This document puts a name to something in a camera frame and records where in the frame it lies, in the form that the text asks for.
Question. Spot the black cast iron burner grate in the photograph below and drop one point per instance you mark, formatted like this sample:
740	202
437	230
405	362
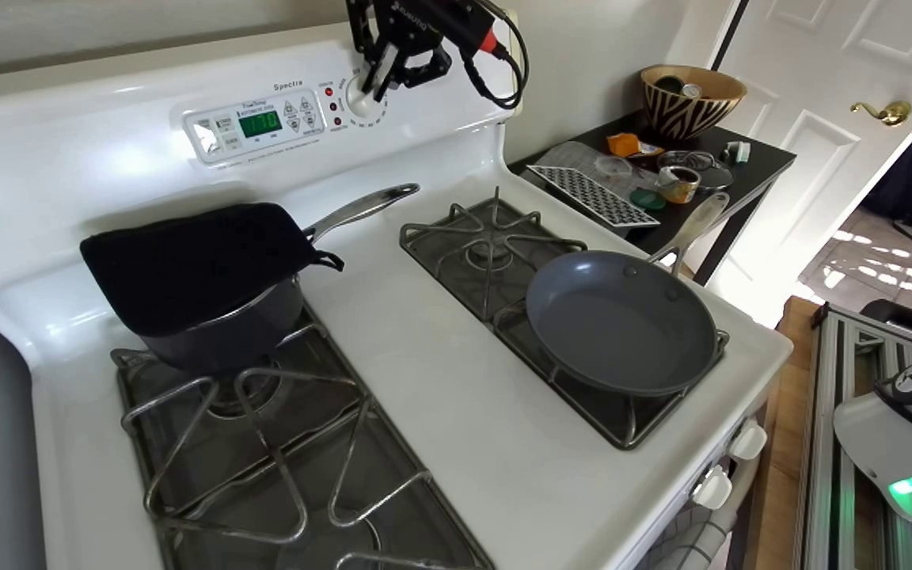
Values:
467	247
267	464

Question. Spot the digital oven control panel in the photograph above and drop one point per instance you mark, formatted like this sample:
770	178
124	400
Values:
253	125

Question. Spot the dark grey frying pan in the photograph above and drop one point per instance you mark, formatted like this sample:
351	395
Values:
614	328

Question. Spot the black white checkerboard calibration board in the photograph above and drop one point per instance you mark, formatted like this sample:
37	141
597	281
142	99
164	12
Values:
594	193

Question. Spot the black cloth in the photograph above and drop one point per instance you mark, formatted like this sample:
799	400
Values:
190	264

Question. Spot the clear plastic container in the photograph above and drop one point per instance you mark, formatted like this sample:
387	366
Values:
709	169

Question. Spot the white oven temperature knob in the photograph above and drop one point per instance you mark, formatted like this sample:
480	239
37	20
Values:
356	104

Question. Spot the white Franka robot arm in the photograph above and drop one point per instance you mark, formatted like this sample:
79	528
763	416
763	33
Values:
900	433

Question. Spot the tape roll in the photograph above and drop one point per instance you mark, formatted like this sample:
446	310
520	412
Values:
679	185

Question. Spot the white gas stove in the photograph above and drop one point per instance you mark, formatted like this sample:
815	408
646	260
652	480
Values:
444	400

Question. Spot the dark steel saucepan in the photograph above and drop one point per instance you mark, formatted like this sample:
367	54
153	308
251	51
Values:
234	335

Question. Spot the white panel door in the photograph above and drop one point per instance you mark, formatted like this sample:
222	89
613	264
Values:
823	128

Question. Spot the black side table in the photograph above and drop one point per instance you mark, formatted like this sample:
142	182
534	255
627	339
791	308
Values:
761	160

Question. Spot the green round lid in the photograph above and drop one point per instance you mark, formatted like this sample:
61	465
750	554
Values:
646	196

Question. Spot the white stove burner knob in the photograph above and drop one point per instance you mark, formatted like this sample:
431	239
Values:
747	437
709	490

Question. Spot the patterned woven bowl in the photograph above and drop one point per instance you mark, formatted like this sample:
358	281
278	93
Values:
689	114

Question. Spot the orange object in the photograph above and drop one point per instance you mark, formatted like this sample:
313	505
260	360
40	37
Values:
631	145

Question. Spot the small white box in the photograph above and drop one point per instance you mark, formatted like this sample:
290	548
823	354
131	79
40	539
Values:
740	153

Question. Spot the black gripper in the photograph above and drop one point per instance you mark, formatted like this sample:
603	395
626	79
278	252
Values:
396	20

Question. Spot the dark blue chair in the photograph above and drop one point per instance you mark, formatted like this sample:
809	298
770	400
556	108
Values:
909	178

